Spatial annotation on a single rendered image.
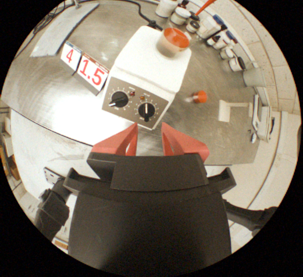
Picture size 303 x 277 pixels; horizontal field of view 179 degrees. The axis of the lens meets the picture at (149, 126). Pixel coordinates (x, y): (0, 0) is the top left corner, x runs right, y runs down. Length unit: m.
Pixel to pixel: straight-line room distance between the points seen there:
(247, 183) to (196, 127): 1.29
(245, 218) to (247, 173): 1.12
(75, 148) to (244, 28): 0.85
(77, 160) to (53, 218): 0.18
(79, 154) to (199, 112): 0.37
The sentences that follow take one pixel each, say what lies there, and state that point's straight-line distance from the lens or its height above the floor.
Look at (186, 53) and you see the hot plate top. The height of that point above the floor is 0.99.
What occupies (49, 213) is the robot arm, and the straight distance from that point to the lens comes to 0.29.
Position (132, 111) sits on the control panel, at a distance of 0.19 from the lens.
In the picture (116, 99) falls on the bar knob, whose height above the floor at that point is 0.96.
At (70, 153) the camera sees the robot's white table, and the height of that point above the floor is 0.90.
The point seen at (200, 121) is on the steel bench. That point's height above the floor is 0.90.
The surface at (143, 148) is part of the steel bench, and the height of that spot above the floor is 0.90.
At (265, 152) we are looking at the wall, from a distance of 1.45.
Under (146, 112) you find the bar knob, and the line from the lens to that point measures 0.17.
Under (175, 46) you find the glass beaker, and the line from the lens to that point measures 0.15.
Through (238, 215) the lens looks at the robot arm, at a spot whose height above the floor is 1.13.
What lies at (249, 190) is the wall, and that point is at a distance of 1.50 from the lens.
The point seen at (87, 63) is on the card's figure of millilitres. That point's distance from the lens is 0.25.
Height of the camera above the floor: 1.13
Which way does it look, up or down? 74 degrees down
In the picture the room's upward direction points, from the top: 121 degrees clockwise
